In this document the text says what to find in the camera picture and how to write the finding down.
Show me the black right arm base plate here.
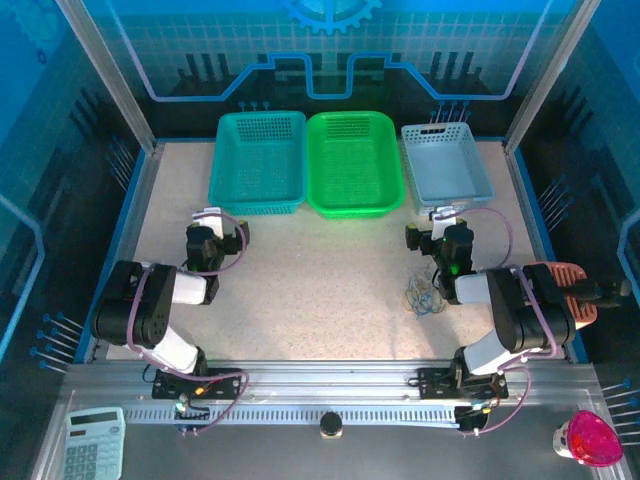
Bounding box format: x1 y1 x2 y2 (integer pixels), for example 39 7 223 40
417 367 509 401

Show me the aluminium frame post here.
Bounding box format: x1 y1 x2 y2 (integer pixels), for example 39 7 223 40
54 0 160 154
502 0 589 155

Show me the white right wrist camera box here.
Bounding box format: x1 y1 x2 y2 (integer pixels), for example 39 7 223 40
430 206 459 239

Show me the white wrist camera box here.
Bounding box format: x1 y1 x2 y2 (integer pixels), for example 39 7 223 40
430 206 459 239
192 206 225 239

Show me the yellow cable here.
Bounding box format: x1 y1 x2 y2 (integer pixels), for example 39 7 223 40
403 279 436 306

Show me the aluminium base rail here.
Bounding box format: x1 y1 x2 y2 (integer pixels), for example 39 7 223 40
64 358 601 407

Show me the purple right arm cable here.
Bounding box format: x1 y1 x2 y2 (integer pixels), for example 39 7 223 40
452 207 559 437

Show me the green plastic basket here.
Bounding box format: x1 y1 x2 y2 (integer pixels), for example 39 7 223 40
305 110 405 221

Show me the black round knob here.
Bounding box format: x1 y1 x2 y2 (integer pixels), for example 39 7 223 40
318 411 345 441

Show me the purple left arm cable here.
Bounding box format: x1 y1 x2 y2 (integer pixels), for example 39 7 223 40
125 209 251 436

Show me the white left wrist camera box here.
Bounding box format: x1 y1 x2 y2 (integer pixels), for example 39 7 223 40
192 206 225 239

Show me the slotted white cable duct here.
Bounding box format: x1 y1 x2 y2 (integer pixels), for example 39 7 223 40
122 404 461 427

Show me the pile of rubber bands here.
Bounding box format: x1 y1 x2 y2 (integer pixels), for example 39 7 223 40
412 287 446 320

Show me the light blue plastic basket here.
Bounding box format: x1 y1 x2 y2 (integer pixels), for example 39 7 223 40
401 122 496 219

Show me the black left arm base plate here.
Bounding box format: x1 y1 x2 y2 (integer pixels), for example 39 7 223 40
152 367 241 401

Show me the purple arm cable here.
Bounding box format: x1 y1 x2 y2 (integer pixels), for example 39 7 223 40
452 207 559 437
125 209 251 436

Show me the red pink goblet silver base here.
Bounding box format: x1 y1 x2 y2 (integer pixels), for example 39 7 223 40
552 409 625 469

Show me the aluminium side rail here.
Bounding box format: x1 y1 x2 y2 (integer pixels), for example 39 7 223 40
82 142 166 364

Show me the orange slotted brush black handle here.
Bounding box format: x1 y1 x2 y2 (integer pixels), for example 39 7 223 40
528 261 634 332

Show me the teal plastic basket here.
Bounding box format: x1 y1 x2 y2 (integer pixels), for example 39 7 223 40
208 110 307 216

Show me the pale green calculator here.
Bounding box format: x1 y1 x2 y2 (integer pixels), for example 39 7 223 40
64 407 126 480

